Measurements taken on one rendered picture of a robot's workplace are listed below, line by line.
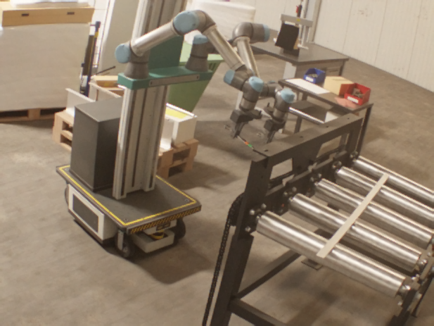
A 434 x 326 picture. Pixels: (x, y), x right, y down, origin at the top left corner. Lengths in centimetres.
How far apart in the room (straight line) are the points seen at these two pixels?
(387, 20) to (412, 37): 82
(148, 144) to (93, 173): 43
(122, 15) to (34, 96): 146
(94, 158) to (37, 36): 217
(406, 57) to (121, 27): 858
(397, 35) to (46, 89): 963
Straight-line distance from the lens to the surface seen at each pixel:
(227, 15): 940
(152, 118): 344
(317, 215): 258
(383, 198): 305
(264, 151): 238
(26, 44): 524
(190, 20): 256
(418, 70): 1292
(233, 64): 266
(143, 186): 364
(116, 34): 604
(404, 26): 1298
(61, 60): 539
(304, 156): 273
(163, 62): 323
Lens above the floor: 204
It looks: 23 degrees down
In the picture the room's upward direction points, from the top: 12 degrees clockwise
